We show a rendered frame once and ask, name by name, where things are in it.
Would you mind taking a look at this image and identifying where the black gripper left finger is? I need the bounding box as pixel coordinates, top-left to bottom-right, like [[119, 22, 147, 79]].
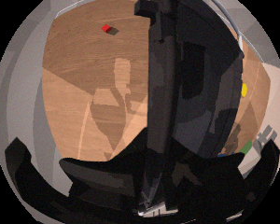
[[59, 127, 147, 213]]

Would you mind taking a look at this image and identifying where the green rectangular block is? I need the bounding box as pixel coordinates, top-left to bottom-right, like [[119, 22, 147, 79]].
[[240, 139, 252, 154]]

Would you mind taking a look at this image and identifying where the yellow disc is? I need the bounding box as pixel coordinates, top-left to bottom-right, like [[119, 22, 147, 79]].
[[241, 83, 247, 97]]

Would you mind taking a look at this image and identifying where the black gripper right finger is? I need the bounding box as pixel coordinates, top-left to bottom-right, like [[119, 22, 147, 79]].
[[161, 138, 245, 212]]

